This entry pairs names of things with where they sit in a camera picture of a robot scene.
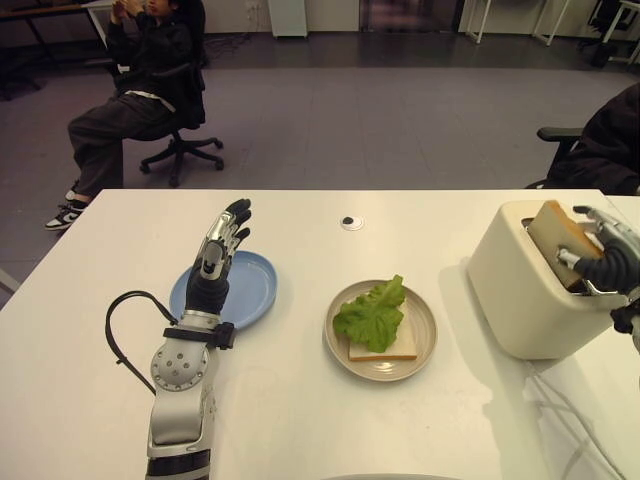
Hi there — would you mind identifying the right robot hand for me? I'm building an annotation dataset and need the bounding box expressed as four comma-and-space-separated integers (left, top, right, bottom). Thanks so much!
556, 204, 640, 297

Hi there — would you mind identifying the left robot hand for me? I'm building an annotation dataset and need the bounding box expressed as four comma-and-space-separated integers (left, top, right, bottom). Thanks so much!
180, 198, 253, 329

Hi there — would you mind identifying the bread slice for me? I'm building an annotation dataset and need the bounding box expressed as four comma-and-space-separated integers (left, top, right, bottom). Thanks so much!
528, 200, 604, 291
347, 299, 418, 363

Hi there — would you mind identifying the blue plate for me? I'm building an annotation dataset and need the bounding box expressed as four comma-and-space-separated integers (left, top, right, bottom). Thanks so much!
169, 250, 280, 333

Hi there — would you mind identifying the cream toaster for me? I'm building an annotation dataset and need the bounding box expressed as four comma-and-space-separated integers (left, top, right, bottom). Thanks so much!
466, 200, 629, 362

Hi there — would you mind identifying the person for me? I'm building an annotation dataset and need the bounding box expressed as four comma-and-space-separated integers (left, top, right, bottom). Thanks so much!
547, 82, 640, 197
44, 0, 201, 232

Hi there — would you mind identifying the black office chair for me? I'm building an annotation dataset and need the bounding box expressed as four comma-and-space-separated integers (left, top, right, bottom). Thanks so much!
523, 126, 640, 197
105, 0, 225, 189

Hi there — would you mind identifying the green lettuce leaf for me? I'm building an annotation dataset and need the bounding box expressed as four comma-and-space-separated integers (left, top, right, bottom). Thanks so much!
332, 273, 408, 354

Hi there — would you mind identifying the beige plate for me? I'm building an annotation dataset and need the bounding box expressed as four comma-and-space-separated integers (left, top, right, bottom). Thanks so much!
325, 279, 439, 383

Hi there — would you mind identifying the black cable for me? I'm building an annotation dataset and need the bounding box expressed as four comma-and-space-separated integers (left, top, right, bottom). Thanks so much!
104, 290, 180, 396

